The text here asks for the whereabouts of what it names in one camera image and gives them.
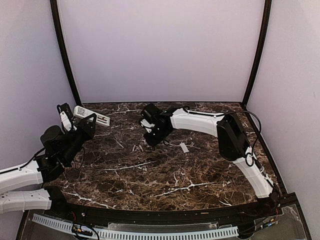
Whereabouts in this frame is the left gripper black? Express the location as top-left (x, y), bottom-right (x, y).
top-left (61, 113), bottom-right (97, 165)

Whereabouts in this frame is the white remote control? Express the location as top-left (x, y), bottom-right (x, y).
top-left (73, 105), bottom-right (111, 127)

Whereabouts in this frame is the white battery cover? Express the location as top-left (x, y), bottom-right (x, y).
top-left (179, 142), bottom-right (189, 153)

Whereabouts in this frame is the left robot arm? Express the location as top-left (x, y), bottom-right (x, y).
top-left (0, 113), bottom-right (97, 218)

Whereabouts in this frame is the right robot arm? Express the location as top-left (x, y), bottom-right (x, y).
top-left (139, 103), bottom-right (280, 217)

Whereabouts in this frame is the white slotted cable duct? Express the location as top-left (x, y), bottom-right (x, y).
top-left (32, 213), bottom-right (239, 240)

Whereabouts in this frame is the left black frame post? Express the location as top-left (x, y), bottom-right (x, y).
top-left (49, 0), bottom-right (82, 106)

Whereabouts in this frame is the black frame post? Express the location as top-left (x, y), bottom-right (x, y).
top-left (49, 0), bottom-right (82, 106)
top-left (241, 0), bottom-right (272, 109)

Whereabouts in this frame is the black front rail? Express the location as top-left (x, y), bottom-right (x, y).
top-left (44, 193), bottom-right (297, 227)

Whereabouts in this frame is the right black frame post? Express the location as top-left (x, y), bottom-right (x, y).
top-left (241, 0), bottom-right (272, 109)

